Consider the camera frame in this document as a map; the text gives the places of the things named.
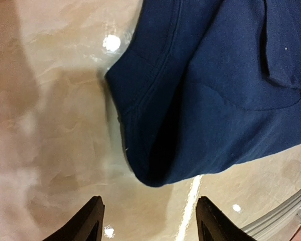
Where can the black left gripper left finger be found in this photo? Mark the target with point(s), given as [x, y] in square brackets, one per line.
[85, 225]

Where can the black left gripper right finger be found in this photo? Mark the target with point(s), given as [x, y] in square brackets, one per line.
[214, 225]

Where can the navy blue t-shirt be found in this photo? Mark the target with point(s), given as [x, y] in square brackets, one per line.
[205, 85]

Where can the aluminium front rail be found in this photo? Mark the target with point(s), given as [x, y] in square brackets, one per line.
[267, 226]

